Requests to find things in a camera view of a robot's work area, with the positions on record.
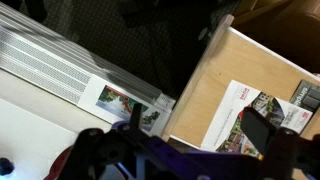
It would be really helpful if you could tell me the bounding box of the black handheld tool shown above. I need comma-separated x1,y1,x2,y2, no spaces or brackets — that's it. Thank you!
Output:
0,157,16,177

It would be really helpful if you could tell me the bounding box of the white colourful brochure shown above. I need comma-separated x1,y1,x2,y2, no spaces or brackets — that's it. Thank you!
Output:
200,79,314,158

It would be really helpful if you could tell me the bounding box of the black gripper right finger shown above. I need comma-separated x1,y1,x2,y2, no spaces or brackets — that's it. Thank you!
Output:
239,106,278,157

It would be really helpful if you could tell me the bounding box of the black device with label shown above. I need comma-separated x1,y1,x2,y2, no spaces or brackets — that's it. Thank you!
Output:
289,79,320,113

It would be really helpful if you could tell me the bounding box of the white picture label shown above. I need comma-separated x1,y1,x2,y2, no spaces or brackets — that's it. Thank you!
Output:
77,73,172,138

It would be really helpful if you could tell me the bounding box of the white perforated radiator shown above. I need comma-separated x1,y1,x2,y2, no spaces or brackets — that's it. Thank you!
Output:
0,1,177,138

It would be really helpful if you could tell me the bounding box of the brown cardboard box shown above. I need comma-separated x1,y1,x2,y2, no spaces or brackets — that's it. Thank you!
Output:
231,0,320,74

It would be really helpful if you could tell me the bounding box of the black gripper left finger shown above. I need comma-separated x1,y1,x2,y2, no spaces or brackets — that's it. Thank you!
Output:
128,102,145,135

